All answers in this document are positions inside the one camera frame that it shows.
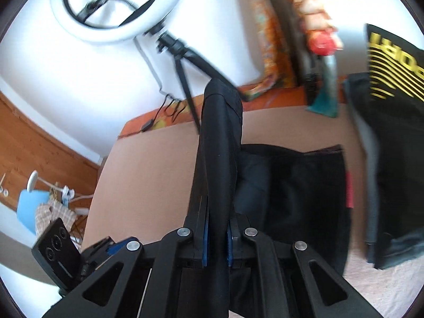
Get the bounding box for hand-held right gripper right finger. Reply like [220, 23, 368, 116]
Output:
[227, 212, 385, 318]

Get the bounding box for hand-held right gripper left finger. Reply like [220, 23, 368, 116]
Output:
[43, 194, 209, 318]

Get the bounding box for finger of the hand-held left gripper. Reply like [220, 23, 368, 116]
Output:
[81, 236, 130, 274]

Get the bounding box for black pants with pink stripes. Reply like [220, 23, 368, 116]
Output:
[180, 79, 353, 318]

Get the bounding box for beige checked cloth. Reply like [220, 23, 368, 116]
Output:
[35, 202, 77, 236]

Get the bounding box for light blue chair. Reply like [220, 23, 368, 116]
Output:
[17, 190, 50, 236]

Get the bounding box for white desk lamp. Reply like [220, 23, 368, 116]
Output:
[26, 170, 96, 206]

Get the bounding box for beige blanket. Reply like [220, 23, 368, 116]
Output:
[81, 104, 398, 318]

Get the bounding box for orange patterned bedsheet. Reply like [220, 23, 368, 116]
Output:
[117, 84, 308, 138]

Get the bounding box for black folded garment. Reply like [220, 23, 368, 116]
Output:
[366, 228, 423, 270]

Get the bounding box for teal cloth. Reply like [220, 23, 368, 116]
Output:
[306, 55, 340, 118]

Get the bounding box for black mini tripod stand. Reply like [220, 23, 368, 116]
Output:
[156, 31, 249, 135]

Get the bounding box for black shirt with yellow print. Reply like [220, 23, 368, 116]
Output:
[364, 23, 424, 239]

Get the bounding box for orange patterned scarf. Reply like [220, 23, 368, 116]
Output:
[242, 0, 345, 101]

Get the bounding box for black power cable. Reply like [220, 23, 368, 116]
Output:
[117, 33, 186, 136]

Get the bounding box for white ring light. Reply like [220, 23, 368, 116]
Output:
[50, 0, 194, 45]

